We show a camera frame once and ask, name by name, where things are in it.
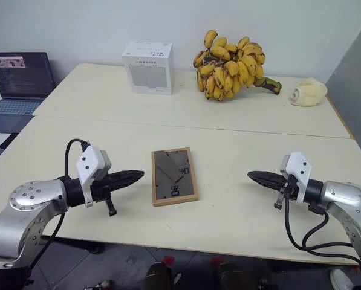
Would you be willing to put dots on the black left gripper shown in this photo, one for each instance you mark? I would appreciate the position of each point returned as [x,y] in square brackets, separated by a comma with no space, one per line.
[103,187]

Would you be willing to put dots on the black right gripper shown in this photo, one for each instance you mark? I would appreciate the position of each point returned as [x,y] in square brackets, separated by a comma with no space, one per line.
[289,188]

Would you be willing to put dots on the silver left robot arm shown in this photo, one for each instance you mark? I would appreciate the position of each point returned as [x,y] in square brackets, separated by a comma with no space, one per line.
[26,196]

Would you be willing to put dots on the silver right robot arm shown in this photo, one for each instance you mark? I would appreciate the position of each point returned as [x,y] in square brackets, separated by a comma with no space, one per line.
[345,193]

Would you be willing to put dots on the open dark laptop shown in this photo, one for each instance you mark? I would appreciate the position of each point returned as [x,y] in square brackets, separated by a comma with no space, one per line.
[20,75]

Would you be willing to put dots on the dark rounded shape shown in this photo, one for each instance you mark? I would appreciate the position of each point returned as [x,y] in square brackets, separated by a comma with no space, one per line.
[231,276]
[157,276]

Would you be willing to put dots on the white cardboard box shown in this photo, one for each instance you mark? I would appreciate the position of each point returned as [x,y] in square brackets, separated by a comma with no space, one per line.
[150,69]

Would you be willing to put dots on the yellow banana bunch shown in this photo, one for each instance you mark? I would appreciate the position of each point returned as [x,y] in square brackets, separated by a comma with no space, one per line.
[228,72]

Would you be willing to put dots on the white rounded object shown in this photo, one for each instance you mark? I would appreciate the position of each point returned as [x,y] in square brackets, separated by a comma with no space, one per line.
[342,278]

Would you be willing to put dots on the grey partition panel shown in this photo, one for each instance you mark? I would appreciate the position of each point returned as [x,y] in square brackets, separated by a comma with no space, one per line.
[355,90]

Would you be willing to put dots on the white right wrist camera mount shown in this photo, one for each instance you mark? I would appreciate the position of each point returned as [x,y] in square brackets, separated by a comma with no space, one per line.
[301,169]

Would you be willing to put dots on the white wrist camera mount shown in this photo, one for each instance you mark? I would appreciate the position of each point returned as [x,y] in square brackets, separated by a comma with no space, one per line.
[88,163]
[301,169]

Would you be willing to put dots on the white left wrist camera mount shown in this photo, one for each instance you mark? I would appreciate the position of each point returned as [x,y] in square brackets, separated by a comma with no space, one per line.
[88,163]

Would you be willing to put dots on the wooden picture frame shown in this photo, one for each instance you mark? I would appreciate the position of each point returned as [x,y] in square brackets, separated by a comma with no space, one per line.
[174,178]

